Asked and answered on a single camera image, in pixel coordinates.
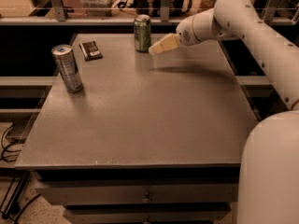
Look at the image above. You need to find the white rounded gripper body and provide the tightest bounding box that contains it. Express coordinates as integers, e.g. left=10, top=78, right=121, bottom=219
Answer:
left=176, top=8, right=233, bottom=46

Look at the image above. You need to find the cream foam-padded gripper finger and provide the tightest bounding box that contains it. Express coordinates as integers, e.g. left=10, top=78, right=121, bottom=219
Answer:
left=149, top=34, right=180, bottom=55

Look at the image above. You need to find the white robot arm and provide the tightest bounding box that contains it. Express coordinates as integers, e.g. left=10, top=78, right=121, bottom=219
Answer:
left=149, top=0, right=299, bottom=224

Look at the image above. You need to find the green soda can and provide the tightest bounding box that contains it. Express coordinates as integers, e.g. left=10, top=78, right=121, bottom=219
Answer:
left=134, top=14, right=151, bottom=52

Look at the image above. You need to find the silver blue energy drink can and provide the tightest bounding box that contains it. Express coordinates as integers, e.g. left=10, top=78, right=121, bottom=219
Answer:
left=51, top=44, right=83, bottom=92

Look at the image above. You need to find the dark snack bar packet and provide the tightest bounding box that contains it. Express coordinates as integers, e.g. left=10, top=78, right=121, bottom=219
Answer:
left=79, top=41, right=103, bottom=61

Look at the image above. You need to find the grey drawer cabinet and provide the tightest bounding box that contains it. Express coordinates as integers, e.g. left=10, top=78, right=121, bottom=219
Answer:
left=16, top=34, right=256, bottom=210

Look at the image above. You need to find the grey metal railing shelf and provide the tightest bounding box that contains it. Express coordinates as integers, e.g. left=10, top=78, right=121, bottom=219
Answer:
left=0, top=0, right=298, bottom=25

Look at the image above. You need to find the upper grey drawer with knob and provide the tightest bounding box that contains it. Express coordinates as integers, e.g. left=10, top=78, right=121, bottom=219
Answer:
left=36, top=181, right=238, bottom=205

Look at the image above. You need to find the lower grey drawer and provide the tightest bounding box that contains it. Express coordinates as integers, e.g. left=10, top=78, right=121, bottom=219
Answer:
left=64, top=203, right=231, bottom=224

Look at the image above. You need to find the black floor cables left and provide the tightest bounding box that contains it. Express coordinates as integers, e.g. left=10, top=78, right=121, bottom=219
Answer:
left=0, top=114, right=42, bottom=224

